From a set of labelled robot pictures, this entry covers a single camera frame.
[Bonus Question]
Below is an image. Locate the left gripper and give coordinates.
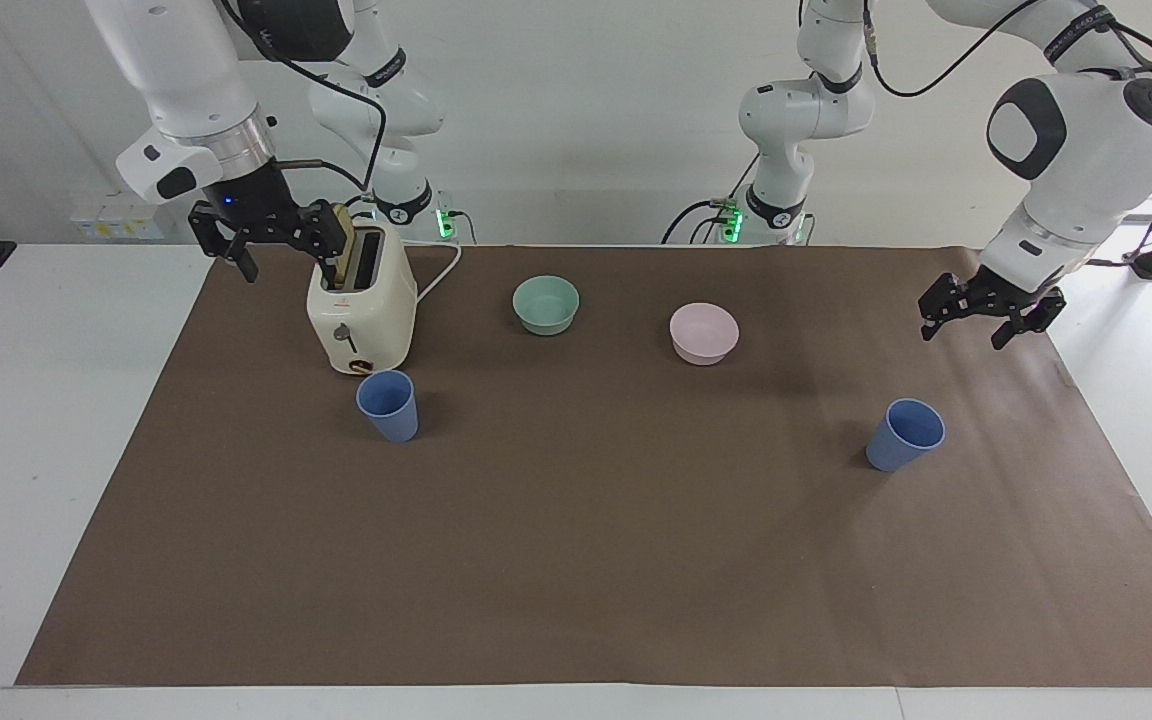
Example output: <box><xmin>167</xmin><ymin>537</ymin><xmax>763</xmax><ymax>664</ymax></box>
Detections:
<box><xmin>918</xmin><ymin>264</ymin><xmax>1068</xmax><ymax>352</ymax></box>

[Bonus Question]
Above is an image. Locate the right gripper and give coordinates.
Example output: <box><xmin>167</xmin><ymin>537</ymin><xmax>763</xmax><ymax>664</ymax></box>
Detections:
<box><xmin>188</xmin><ymin>160</ymin><xmax>350</xmax><ymax>284</ymax></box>

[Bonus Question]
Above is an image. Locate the toast slice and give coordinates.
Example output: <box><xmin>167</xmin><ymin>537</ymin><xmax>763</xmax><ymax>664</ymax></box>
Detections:
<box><xmin>330</xmin><ymin>203</ymin><xmax>358</xmax><ymax>292</ymax></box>

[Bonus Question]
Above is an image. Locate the cream toaster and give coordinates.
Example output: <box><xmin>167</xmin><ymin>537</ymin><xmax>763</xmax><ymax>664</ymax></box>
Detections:
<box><xmin>306</xmin><ymin>221</ymin><xmax>420</xmax><ymax>377</ymax></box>

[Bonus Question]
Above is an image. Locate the white socket box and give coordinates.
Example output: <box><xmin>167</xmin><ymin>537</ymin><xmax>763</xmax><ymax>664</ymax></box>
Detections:
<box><xmin>70</xmin><ymin>203</ymin><xmax>166</xmax><ymax>242</ymax></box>

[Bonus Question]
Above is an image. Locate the blue cup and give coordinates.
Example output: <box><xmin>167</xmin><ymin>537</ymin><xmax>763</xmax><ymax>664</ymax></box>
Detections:
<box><xmin>355</xmin><ymin>369</ymin><xmax>420</xmax><ymax>445</ymax></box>
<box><xmin>865</xmin><ymin>397</ymin><xmax>947</xmax><ymax>474</ymax></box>

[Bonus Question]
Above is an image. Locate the green bowl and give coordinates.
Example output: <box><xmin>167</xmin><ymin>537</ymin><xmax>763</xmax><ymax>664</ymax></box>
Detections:
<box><xmin>512</xmin><ymin>275</ymin><xmax>582</xmax><ymax>337</ymax></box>

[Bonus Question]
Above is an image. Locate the pink bowl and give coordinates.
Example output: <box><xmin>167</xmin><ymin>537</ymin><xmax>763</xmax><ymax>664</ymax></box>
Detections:
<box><xmin>669</xmin><ymin>302</ymin><xmax>741</xmax><ymax>367</ymax></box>

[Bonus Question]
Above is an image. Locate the white toaster cord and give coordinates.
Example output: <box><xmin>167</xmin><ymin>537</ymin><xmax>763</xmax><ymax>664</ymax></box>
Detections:
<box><xmin>413</xmin><ymin>242</ymin><xmax>464</xmax><ymax>307</ymax></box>

